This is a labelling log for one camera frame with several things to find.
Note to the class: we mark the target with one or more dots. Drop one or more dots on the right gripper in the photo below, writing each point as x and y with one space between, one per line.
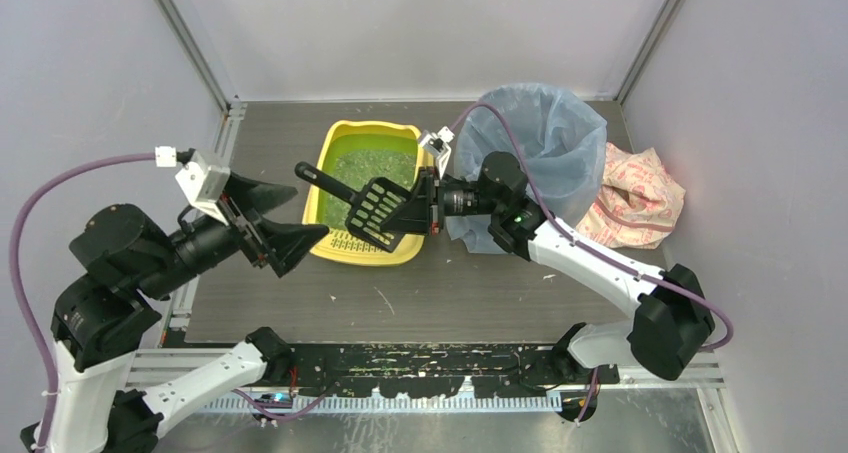
429 202

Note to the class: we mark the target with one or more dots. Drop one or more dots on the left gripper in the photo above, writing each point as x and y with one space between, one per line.
245 226

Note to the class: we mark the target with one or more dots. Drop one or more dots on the black litter scoop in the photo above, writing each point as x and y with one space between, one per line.
369 207

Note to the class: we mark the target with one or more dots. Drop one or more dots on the yellow litter box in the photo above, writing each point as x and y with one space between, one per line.
342 137

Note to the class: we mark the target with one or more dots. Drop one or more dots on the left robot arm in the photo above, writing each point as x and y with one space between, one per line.
100 319

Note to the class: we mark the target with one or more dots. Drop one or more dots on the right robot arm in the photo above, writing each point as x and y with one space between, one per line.
666 320

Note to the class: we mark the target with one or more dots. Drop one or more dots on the green cat litter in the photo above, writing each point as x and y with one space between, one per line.
355 169

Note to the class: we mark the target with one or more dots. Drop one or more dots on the blue bag lined bin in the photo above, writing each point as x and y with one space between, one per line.
563 141

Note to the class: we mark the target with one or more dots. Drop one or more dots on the pink patterned cloth bag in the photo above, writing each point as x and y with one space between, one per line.
638 204

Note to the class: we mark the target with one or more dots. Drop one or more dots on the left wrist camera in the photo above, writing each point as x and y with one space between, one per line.
202 178

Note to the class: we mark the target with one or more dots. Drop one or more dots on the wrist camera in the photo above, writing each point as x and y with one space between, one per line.
202 178
438 146

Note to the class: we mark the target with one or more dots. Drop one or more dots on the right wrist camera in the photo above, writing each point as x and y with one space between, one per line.
438 146

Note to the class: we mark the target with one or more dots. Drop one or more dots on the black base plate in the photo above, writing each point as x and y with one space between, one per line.
436 370

